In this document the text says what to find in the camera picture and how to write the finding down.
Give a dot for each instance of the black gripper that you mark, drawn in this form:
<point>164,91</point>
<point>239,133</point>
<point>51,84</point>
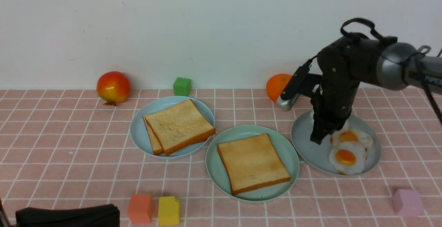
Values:
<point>332,106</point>

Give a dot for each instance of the fried egg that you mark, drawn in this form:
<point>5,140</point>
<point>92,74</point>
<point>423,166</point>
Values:
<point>352,135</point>
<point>345,127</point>
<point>348,158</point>

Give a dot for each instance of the pink cube block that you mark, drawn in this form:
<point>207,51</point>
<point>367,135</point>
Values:
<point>407,203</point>

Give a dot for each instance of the grey-blue egg plate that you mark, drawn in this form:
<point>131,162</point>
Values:
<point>317,155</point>

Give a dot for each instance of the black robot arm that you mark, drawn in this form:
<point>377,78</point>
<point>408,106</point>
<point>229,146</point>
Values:
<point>392,66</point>

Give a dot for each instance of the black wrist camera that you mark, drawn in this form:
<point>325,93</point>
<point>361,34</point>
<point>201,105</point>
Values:
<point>302,82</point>

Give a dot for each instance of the orange fruit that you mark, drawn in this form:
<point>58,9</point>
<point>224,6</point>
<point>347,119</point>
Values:
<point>276,84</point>

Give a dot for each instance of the light blue bread plate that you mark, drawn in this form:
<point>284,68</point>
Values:
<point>139,134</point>

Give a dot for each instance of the orange block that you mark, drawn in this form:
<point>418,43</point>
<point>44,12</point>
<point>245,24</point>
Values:
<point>140,209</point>

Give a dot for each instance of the red yellow pomegranate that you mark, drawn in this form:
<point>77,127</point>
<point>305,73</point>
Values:
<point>113,87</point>

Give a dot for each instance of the green centre plate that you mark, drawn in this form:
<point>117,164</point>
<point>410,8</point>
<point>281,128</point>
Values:
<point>282,146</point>

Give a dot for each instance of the green cube block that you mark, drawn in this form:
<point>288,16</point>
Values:
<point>182,87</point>

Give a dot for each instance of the yellow block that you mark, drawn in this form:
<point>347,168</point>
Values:
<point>169,211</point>

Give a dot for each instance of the toast slice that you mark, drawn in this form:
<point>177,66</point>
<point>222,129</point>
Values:
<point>179,126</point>
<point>252,163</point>
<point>155,144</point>

